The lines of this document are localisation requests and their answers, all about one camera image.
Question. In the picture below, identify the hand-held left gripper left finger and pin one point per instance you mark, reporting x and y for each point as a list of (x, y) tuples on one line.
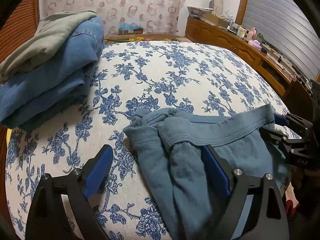
[(97, 170)]

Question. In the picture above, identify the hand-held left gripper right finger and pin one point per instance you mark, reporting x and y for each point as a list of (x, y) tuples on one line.
[(215, 170)]

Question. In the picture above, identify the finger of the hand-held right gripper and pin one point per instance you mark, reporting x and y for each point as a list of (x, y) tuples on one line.
[(281, 119), (272, 135)]

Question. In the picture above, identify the teal pants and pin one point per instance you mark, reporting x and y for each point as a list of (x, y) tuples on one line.
[(185, 170)]

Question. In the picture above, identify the folded green pants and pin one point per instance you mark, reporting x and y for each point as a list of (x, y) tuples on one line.
[(50, 37)]

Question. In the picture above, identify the pink towel with red edge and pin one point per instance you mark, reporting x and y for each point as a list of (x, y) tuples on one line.
[(290, 192)]

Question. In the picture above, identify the pink figurine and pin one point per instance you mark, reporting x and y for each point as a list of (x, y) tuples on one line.
[(254, 38)]

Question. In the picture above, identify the white jar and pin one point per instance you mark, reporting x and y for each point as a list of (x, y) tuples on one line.
[(242, 32)]

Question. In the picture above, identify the folded blue denim jeans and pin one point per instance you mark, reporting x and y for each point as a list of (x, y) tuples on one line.
[(50, 85)]

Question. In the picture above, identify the grey roller shutter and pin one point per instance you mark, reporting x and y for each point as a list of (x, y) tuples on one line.
[(280, 17)]

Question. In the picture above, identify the blue floral bedspread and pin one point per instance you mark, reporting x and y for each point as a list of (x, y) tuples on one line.
[(162, 75)]

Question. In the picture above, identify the wooden sideboard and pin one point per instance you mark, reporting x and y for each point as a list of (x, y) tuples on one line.
[(212, 33)]

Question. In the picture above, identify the open cardboard box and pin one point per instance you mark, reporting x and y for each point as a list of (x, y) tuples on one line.
[(216, 20)]

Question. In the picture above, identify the colourful floral mat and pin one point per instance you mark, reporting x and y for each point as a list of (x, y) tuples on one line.
[(138, 39)]

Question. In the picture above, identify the cardboard box with blue filling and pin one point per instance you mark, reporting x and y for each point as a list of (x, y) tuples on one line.
[(130, 29)]

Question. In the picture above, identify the wooden slatted headboard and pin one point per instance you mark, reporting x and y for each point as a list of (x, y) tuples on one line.
[(20, 17)]

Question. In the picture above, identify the wooden window frame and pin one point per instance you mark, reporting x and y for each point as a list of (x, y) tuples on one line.
[(243, 2)]

